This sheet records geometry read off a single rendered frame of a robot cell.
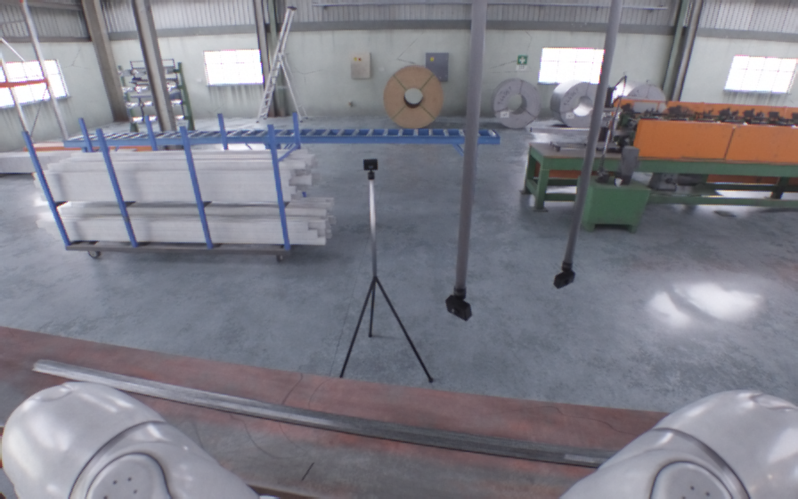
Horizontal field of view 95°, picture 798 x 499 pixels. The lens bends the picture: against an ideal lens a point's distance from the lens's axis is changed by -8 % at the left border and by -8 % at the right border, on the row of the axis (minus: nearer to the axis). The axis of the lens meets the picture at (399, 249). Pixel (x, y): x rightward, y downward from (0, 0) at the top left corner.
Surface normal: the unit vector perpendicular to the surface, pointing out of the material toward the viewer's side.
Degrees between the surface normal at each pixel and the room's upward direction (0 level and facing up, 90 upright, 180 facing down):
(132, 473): 27
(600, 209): 92
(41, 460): 39
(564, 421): 0
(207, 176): 90
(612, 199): 92
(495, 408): 0
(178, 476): 52
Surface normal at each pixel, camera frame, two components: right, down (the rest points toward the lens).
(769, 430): 0.09, -0.82
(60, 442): -0.16, -0.64
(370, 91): -0.05, 0.46
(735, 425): -0.04, -0.93
